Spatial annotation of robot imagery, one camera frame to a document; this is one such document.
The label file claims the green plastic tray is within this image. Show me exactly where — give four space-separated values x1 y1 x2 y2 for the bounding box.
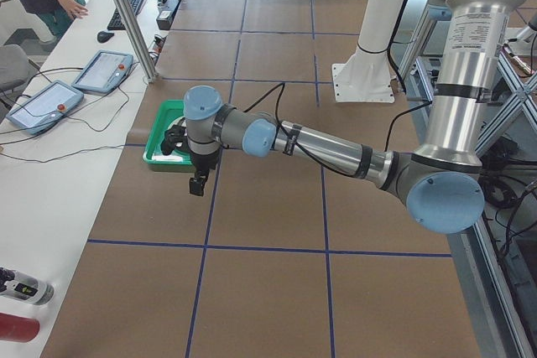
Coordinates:
143 100 195 173

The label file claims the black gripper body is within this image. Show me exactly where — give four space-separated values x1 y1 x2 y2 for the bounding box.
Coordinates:
190 152 220 179

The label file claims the black computer box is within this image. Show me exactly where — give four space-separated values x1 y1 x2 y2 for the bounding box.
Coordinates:
156 0 180 31

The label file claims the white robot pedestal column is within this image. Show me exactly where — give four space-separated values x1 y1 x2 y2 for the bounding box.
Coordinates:
332 0 404 103

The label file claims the blue teach pendant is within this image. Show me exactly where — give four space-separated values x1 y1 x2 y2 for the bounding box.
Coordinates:
7 80 84 135
72 49 133 94

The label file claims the black keyboard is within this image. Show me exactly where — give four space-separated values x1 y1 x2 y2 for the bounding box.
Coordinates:
107 0 148 31

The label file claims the far blue teach pendant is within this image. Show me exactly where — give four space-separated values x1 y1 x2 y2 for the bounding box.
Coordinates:
72 49 133 94

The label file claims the aluminium frame post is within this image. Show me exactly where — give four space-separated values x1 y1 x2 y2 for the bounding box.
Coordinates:
113 0 158 83

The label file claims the near blue teach pendant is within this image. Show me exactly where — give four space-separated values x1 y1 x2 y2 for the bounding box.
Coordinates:
7 80 84 135

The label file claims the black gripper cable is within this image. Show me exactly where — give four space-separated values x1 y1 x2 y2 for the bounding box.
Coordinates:
242 82 433 176

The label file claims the black computer mouse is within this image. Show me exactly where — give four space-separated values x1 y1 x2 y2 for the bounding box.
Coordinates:
96 30 115 44

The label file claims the red bottle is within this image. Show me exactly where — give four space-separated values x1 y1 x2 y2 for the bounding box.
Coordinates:
0 313 40 343

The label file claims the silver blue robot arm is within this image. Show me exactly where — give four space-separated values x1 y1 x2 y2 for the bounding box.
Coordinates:
184 0 525 234

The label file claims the clear water bottle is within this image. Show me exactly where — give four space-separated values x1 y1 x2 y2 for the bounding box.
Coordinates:
1 267 55 305

